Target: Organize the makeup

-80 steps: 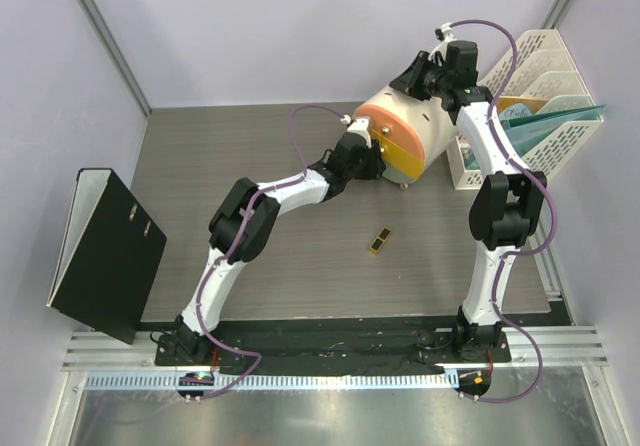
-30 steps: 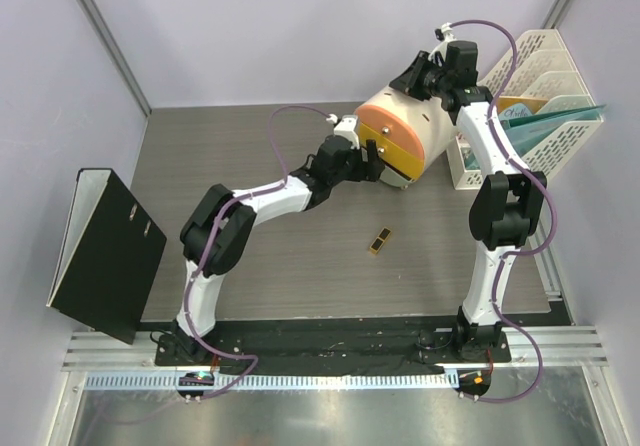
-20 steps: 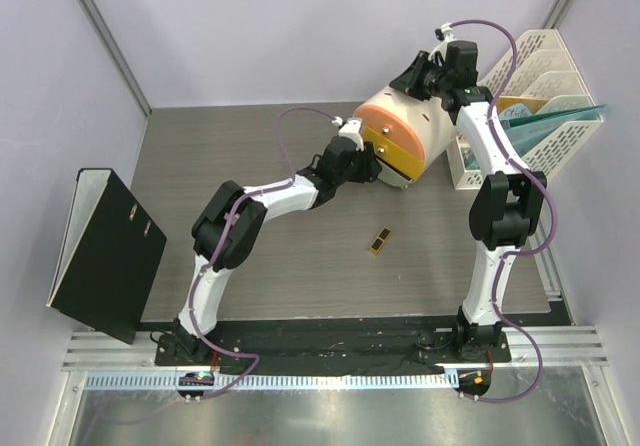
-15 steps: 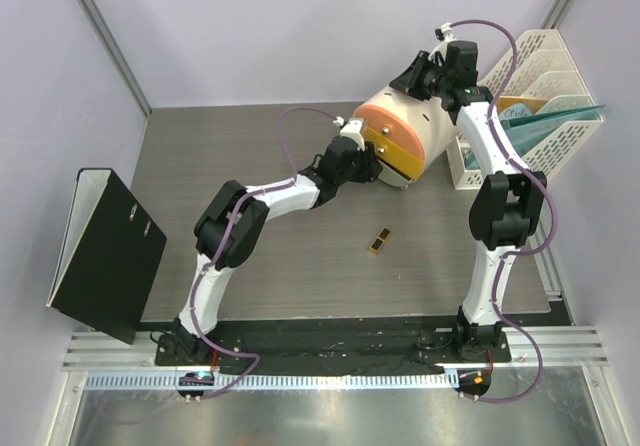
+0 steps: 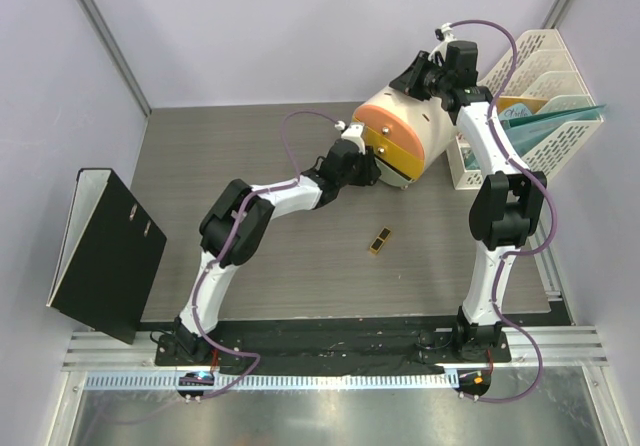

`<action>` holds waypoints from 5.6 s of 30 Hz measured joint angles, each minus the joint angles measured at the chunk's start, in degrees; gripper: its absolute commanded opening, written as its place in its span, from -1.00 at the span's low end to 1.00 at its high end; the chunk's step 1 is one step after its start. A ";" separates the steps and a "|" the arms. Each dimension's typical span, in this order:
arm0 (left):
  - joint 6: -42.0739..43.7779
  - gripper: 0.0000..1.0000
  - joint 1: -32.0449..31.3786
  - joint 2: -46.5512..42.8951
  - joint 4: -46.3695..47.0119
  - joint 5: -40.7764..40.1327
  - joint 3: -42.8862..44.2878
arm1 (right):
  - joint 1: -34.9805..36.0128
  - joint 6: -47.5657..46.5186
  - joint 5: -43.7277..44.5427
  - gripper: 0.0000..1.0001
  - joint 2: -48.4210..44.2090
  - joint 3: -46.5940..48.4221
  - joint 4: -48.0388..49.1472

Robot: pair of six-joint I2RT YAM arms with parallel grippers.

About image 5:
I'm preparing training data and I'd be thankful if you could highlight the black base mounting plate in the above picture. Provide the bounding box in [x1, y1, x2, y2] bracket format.
[154, 316, 512, 376]

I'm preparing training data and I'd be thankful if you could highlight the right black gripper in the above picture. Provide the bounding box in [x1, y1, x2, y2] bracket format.
[390, 54, 451, 105]

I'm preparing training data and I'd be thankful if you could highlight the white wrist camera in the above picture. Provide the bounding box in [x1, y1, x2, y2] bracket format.
[432, 22, 457, 57]
[334, 120, 366, 155]

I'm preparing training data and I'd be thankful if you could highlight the yellow drawer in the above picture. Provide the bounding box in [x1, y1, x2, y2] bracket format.
[364, 128, 424, 180]

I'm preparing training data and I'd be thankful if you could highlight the teal folder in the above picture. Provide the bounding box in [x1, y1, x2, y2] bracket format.
[500, 105, 605, 177]

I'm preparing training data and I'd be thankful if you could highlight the black gold lipstick box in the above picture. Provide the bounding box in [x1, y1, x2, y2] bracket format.
[369, 227, 391, 255]

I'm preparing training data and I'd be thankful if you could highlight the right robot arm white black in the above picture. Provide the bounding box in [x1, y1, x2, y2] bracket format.
[389, 40, 546, 361]

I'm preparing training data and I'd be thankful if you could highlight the white perforated file rack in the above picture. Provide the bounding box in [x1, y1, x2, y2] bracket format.
[444, 27, 610, 191]

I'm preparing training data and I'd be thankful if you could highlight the cream cylindrical drawer organizer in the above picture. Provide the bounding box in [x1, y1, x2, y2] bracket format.
[360, 86, 456, 173]

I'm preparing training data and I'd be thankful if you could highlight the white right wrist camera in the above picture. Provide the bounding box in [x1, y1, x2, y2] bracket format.
[432, 22, 457, 57]

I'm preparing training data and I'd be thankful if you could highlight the orange top drawer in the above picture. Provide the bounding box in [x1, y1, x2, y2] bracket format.
[353, 104, 425, 160]

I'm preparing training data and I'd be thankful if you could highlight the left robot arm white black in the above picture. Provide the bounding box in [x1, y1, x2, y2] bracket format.
[166, 139, 381, 365]

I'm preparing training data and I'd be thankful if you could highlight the white slotted cable duct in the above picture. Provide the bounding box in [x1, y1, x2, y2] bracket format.
[84, 370, 459, 392]

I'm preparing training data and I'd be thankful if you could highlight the yellow card in rack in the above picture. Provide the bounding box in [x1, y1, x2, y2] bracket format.
[496, 96, 548, 121]

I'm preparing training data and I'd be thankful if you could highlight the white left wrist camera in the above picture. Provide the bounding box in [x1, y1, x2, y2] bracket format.
[334, 120, 366, 155]

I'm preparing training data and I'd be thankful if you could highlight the black binder folder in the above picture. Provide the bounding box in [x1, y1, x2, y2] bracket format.
[46, 168, 167, 344]

